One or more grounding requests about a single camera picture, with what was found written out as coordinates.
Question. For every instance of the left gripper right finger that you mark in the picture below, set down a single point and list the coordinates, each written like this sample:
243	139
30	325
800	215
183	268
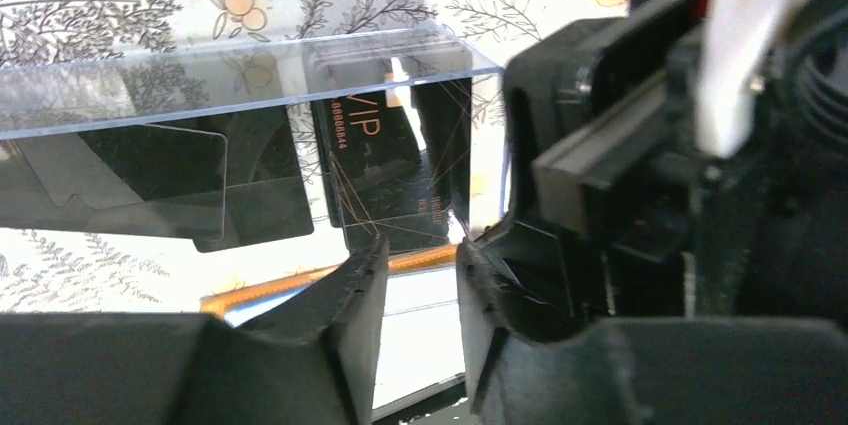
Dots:
524	365

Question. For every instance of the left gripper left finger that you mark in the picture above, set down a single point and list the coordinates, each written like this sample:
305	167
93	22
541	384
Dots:
106	368

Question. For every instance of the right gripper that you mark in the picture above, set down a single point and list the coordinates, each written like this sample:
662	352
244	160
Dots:
614	211

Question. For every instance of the orange leather card holder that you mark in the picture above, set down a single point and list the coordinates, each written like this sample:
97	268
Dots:
310	360

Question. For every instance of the clear plastic card box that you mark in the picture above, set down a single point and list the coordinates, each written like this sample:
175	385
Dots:
46	100

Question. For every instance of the floral patterned table mat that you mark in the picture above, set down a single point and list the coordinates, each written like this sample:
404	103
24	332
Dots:
67	271

